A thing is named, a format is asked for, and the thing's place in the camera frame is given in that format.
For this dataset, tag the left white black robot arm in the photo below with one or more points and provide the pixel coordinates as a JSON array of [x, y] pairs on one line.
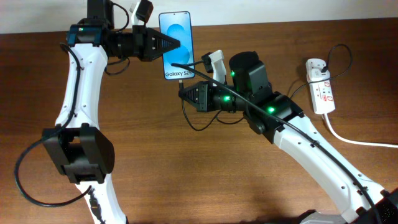
[[79, 149]]

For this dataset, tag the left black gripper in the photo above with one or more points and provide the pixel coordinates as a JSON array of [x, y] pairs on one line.
[[145, 45]]

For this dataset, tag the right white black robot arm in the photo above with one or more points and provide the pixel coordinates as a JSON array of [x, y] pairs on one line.
[[284, 124]]

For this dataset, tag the white power strip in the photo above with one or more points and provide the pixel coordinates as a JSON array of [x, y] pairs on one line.
[[321, 93]]

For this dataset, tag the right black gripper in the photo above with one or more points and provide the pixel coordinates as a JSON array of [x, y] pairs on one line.
[[208, 103]]

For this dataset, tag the white charger plug adapter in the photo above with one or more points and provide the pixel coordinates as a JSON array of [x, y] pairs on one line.
[[315, 75]]

